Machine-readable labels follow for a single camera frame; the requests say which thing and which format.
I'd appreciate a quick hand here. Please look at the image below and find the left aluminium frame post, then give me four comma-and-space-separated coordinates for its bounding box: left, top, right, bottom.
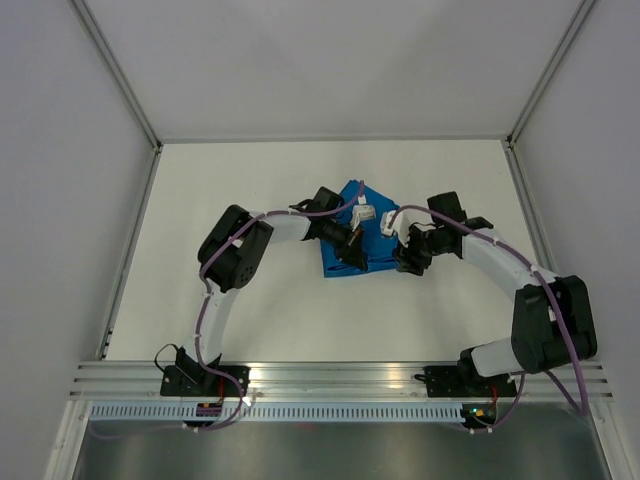
68, 0, 162, 152

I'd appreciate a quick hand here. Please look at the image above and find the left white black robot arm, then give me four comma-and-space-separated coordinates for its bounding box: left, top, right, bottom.
174, 182, 368, 396

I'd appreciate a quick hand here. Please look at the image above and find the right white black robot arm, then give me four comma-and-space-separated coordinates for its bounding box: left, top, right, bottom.
381, 192, 598, 395

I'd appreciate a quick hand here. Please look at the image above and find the blue cloth napkin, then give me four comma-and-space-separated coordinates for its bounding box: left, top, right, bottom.
320, 186, 399, 279

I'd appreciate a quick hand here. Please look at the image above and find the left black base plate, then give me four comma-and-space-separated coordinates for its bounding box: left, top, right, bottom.
160, 365, 250, 398

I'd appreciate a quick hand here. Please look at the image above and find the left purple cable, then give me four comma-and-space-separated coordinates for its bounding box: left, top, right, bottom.
87, 179, 369, 441

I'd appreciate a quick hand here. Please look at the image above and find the white slotted cable duct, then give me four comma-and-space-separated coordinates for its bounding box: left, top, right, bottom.
89, 401, 464, 423

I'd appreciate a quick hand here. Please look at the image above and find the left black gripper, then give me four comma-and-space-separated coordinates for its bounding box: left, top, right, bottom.
319, 219, 367, 272

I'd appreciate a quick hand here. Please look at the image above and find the right aluminium frame post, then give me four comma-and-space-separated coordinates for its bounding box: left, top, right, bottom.
503, 0, 599, 149

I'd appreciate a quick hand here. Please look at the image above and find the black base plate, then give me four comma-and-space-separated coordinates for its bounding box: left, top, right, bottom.
160, 365, 250, 398
413, 365, 517, 398

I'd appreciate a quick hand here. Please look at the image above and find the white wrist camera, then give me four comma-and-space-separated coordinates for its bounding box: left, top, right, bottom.
350, 203, 376, 230
380, 210, 409, 242

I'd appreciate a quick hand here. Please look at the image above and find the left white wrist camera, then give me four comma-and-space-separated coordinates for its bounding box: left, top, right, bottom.
350, 203, 376, 230

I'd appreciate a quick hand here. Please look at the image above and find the aluminium frame post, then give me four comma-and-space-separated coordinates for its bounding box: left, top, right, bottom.
503, 0, 599, 149
68, 0, 162, 152

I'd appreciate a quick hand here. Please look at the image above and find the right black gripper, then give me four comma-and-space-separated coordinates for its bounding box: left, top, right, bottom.
391, 223, 446, 277

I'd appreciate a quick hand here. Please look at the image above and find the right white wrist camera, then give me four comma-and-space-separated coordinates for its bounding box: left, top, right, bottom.
380, 210, 409, 242

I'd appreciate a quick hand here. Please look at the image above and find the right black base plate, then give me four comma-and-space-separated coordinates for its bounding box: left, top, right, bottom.
413, 365, 517, 398

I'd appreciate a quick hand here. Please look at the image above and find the aluminium mounting rail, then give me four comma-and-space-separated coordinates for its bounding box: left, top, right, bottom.
67, 360, 613, 403

